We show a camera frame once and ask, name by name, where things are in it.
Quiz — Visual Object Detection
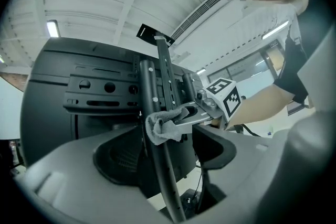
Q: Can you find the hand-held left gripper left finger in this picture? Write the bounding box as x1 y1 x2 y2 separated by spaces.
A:
15 125 174 224

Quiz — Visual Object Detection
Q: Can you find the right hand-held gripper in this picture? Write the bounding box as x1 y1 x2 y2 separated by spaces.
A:
173 77 242 127

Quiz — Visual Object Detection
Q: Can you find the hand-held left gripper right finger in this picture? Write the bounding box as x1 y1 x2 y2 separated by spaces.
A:
193 110 336 224

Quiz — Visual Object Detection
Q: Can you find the grey cloth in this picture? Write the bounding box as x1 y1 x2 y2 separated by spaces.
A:
145 107 190 145

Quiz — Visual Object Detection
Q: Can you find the black TV stand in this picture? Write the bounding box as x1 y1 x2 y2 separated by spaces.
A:
62 23 211 224

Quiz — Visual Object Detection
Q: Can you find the person's right forearm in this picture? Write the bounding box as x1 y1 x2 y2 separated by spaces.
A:
225 83 293 131

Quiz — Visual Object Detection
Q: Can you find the whiteboard on rolling stand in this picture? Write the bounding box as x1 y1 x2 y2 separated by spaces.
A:
0 77 25 140

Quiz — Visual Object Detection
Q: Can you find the large black television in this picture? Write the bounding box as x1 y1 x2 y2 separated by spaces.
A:
19 37 203 200

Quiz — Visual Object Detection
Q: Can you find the ceiling air vent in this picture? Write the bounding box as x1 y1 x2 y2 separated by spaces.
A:
170 0 224 40

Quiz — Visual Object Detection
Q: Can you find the person's black shirt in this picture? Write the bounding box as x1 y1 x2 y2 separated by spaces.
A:
272 31 310 104

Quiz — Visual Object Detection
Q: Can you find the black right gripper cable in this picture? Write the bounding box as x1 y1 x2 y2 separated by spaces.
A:
235 123 262 137

